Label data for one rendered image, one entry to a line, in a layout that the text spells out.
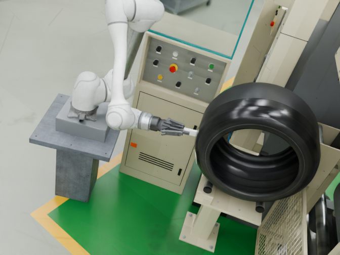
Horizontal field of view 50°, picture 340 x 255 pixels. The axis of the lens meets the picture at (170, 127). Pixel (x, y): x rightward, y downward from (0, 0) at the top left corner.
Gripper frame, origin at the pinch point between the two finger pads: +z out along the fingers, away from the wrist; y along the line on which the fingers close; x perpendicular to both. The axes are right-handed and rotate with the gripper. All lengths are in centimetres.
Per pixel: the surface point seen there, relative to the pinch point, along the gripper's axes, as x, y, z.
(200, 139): -5.3, -10.1, 6.7
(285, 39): -45, 26, 34
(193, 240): 115, 22, 11
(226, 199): 36.9, -3.2, 25.6
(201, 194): 29.5, -11.2, 12.0
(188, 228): 114, 30, 5
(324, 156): 10, 19, 69
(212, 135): -10.4, -12.0, 11.8
